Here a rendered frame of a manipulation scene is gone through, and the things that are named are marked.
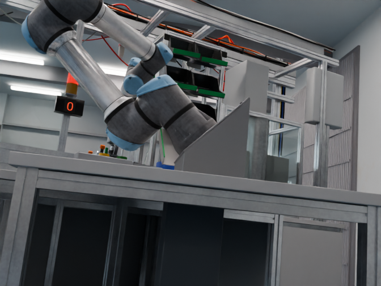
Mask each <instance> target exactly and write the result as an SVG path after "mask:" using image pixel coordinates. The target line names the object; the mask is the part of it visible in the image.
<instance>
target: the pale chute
mask: <svg viewBox="0 0 381 286"><path fill-rule="evenodd" d="M158 137H159V147H160V156H161V162H162V165H170V166H175V164H174V162H175V161H176V159H177V158H178V156H179V155H178V153H177V152H176V150H175V148H174V146H173V144H172V141H171V139H170V136H169V134H168V132H167V131H166V130H165V129H162V128H161V129H160V130H158Z"/></svg>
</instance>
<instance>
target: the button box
mask: <svg viewBox="0 0 381 286"><path fill-rule="evenodd" d="M73 158H75V159H85V160H90V161H100V162H109V163H119V164H125V165H133V161H132V160H128V159H121V158H113V157H108V156H104V155H96V154H90V153H82V152H77V153H75V154H74V157H73Z"/></svg>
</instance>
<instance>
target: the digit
mask: <svg viewBox="0 0 381 286"><path fill-rule="evenodd" d="M76 102H77V101H76V100H74V99H68V98H65V105H64V109H63V111H66V112H71V113H75V106H76Z"/></svg>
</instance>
